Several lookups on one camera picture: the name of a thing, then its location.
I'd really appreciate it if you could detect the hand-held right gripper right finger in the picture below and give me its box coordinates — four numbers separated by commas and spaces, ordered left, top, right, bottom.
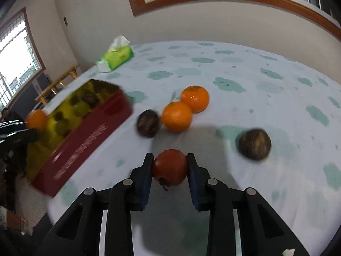
186, 153, 311, 256

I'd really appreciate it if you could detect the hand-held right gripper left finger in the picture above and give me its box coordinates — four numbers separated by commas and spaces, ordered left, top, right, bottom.
40, 153, 155, 256

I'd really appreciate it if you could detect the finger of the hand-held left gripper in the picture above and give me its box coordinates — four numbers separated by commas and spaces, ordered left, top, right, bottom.
0, 123, 41, 147

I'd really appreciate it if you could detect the orange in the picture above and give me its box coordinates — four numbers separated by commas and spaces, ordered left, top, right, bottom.
181, 85, 210, 114
162, 102, 193, 133
26, 109, 48, 131

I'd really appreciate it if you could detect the red tomato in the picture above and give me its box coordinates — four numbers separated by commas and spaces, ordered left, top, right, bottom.
152, 149, 189, 192

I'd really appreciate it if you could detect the dark passion fruit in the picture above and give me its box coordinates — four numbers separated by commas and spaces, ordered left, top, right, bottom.
136, 109, 161, 138
81, 91, 101, 108
236, 129, 272, 161

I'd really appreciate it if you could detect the gold metal tray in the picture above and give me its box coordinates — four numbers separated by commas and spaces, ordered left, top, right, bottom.
27, 79, 134, 198

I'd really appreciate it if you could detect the green tomato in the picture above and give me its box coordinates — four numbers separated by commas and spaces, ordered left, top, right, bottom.
72, 102, 91, 118
55, 119, 72, 136

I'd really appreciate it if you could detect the wooden chair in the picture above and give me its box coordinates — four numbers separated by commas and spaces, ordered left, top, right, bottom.
35, 66, 81, 105

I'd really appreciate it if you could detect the green tissue box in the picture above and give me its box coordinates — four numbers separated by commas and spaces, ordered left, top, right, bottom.
95, 35, 134, 73

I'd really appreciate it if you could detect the cloud print tablecloth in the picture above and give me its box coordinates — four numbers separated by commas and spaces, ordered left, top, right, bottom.
48, 41, 341, 256

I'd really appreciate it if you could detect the small wooden frame window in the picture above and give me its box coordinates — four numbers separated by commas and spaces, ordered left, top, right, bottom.
0, 8, 46, 115

